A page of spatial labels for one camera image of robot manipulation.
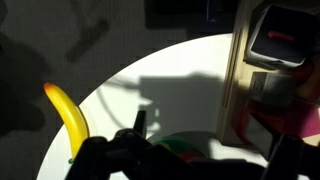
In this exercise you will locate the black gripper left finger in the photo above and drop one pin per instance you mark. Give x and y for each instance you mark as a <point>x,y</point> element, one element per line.
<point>100,156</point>

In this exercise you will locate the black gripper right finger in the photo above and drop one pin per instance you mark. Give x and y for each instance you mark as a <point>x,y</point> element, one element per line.
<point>293,160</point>

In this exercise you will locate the yellow toy banana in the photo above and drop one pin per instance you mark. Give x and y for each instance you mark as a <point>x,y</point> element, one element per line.
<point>71,116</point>

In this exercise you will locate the green plastic bowl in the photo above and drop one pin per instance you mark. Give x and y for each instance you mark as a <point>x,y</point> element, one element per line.
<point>173,143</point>

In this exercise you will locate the pink toy block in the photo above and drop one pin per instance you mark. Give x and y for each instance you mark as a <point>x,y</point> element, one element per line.
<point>306,120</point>

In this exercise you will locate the grey printed cube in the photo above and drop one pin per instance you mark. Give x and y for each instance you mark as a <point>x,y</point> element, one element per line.
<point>271,88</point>

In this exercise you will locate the wooden toy tray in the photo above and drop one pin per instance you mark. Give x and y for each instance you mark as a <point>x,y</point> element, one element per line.
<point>233,100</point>

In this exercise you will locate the black cube with red mark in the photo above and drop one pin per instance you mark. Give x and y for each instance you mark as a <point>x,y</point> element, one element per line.
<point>278,36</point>

